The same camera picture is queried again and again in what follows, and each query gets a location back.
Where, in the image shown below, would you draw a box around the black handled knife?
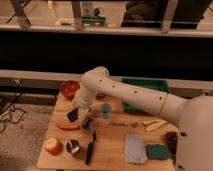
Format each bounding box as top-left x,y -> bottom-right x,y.
85,131 -> 96,165

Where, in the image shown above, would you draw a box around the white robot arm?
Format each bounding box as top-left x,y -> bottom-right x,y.
74,66 -> 213,171

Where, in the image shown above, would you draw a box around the orange carrot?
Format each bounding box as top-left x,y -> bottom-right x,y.
56,123 -> 80,131

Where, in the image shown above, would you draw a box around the black eraser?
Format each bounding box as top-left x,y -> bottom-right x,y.
67,109 -> 78,122

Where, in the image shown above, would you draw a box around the purple bowl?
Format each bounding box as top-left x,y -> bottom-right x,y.
96,93 -> 106,99

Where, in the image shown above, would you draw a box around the person in dark clothes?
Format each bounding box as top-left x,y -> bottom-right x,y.
121,0 -> 213,29

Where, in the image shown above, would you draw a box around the black cables on floor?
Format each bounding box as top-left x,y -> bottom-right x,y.
0,79 -> 28,134

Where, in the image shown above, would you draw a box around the red apple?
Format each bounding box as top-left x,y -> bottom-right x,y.
45,137 -> 62,155

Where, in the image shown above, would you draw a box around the yellow banana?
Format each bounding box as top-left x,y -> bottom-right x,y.
142,119 -> 167,132

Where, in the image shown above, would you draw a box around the wooden table board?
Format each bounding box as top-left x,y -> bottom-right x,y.
37,94 -> 176,171

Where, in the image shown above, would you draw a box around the small metal can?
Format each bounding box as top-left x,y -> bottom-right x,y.
81,116 -> 94,129

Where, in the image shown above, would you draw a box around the blue plastic cup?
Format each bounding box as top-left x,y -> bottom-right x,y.
100,103 -> 112,119

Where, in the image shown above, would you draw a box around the grey blue cloth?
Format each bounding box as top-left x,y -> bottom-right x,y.
124,134 -> 148,164

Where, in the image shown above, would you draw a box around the green box in background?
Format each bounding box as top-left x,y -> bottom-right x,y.
82,16 -> 106,26

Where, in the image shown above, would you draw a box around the green plastic tray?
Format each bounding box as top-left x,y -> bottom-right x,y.
121,78 -> 170,115

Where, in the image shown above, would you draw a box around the silver metal cup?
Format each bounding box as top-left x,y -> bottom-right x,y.
66,139 -> 80,156

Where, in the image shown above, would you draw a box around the red bowl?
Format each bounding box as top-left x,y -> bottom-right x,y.
59,80 -> 80,98

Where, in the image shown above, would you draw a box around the green sponge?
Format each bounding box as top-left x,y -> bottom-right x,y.
146,144 -> 170,160

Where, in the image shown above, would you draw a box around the dark red grapes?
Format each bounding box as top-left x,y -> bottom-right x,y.
166,131 -> 177,156

